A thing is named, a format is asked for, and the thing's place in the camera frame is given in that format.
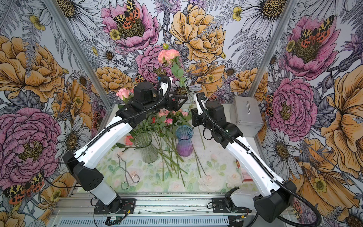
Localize grey metal box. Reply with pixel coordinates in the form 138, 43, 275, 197
230, 96, 264, 137

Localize pink flower stems on table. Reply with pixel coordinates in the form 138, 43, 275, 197
144, 109, 208, 193

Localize clear glass vase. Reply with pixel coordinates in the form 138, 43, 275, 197
134, 132, 158, 164

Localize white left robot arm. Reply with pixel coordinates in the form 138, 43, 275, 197
62, 77, 172, 206

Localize floral table mat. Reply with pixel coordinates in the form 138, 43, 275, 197
97, 129, 254, 194

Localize blue purple glass vase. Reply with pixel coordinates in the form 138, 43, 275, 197
175, 125, 194, 157

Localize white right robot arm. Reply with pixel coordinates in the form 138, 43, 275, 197
192, 93, 296, 223

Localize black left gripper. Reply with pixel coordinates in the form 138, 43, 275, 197
144, 90, 187, 114

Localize metal scissors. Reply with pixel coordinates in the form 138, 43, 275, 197
118, 156, 140, 191

